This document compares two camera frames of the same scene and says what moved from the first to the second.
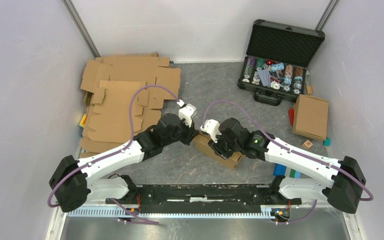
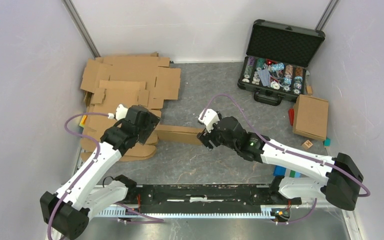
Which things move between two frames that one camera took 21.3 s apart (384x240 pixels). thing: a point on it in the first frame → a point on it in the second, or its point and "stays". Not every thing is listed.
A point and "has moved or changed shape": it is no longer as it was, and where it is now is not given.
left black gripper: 191,132 → 151,122
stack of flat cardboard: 124,95 stays
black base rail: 206,196 stays
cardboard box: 201,141 has moved or changed shape
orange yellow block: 82,122 stays
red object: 291,114 stays
